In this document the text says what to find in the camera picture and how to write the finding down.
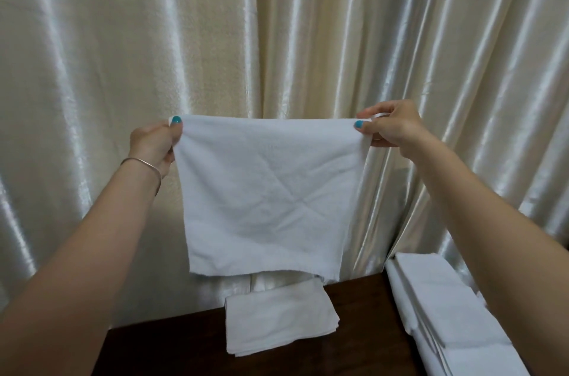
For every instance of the person's left hand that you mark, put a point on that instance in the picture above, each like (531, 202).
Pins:
(149, 144)

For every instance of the person's right hand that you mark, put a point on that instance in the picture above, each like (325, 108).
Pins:
(398, 124)

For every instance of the person's right thumb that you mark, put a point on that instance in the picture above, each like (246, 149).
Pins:
(366, 127)

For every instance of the person's left thumb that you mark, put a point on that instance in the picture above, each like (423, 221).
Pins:
(172, 127)

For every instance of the white towel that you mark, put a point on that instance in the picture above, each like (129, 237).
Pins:
(271, 193)
(280, 318)

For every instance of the person's right forearm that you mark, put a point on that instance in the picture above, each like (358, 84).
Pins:
(489, 233)

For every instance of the person's left forearm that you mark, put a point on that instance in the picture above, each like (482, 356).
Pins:
(75, 273)

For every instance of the cream satin curtain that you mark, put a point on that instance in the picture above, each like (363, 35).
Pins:
(284, 33)

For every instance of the stack of folded white towels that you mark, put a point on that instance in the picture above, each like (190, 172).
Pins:
(444, 313)

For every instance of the folded white towel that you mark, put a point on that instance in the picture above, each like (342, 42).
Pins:
(280, 318)

